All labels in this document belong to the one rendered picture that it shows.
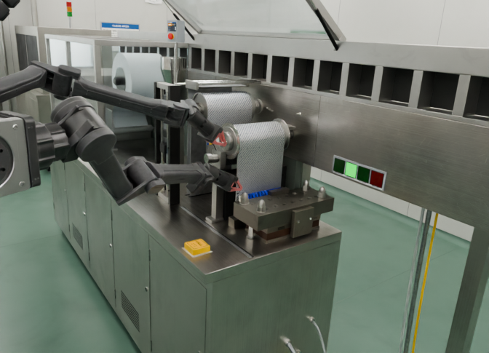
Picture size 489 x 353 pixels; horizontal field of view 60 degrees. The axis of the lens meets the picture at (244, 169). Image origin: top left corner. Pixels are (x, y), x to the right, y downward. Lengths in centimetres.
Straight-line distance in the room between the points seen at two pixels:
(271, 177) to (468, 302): 86
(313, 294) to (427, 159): 75
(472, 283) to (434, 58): 78
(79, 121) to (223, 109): 112
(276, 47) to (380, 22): 266
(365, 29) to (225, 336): 362
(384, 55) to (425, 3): 274
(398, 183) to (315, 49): 63
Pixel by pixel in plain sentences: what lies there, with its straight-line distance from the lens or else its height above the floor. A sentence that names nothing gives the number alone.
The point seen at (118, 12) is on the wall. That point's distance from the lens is 730.
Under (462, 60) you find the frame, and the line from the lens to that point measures 143.
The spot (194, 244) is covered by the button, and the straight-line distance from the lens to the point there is 157.
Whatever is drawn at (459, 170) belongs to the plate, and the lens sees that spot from 144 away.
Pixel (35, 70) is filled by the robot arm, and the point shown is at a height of 152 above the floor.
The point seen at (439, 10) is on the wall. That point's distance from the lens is 421.
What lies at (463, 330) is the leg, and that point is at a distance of 180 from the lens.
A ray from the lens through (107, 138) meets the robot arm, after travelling 83.
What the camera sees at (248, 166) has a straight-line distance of 171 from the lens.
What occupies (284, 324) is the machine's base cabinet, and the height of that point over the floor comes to 55.
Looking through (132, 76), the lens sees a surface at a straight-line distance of 253.
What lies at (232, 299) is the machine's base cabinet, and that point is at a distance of 156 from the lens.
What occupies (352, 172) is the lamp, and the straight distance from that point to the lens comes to 167.
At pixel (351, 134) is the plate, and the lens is 166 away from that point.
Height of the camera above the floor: 165
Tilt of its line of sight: 17 degrees down
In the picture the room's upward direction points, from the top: 3 degrees clockwise
